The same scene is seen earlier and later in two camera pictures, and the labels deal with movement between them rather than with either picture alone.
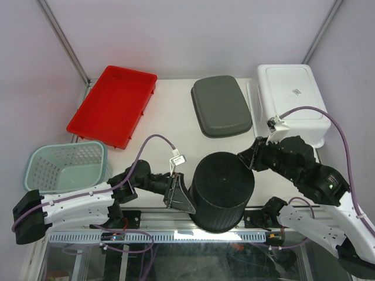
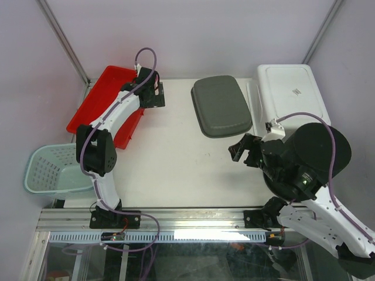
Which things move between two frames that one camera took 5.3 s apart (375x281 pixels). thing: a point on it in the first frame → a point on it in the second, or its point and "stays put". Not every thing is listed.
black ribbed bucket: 221,187 → 307,164
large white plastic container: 279,88 stays put
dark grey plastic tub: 220,107 stays put
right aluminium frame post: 322,31 stays put
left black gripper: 179,201 → 158,99
